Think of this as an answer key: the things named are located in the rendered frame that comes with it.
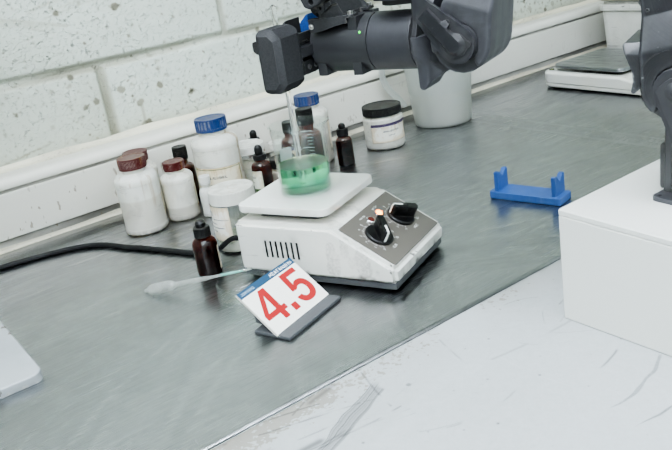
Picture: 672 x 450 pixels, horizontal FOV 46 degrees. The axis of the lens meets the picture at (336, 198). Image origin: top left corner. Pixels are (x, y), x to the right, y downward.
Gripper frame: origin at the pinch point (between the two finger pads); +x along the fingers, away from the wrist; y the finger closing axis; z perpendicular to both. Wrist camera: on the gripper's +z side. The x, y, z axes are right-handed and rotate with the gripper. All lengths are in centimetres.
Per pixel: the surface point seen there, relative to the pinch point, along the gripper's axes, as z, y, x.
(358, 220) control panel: -19.3, 0.9, -7.2
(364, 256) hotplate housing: -21.5, 4.9, -10.0
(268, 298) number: -22.9, 13.6, -3.4
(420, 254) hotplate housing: -23.8, -1.4, -13.1
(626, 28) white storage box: -19, -107, -12
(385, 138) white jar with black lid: -24, -42, 13
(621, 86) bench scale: -24, -76, -18
